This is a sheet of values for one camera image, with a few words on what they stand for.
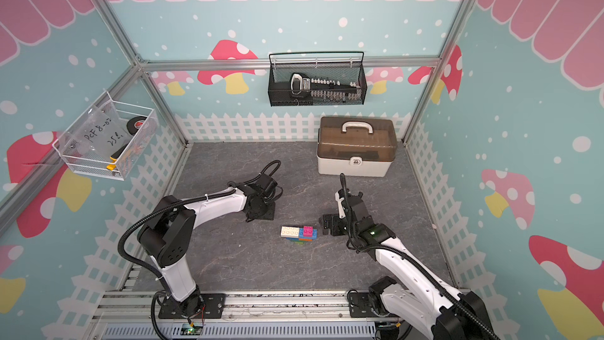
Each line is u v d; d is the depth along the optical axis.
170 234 0.48
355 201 0.62
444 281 0.45
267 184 0.77
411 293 0.48
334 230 0.72
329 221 0.74
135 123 0.79
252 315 0.73
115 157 0.64
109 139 0.70
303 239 0.87
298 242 0.87
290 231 0.83
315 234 0.81
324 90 0.88
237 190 0.65
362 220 0.62
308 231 0.81
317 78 0.92
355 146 1.10
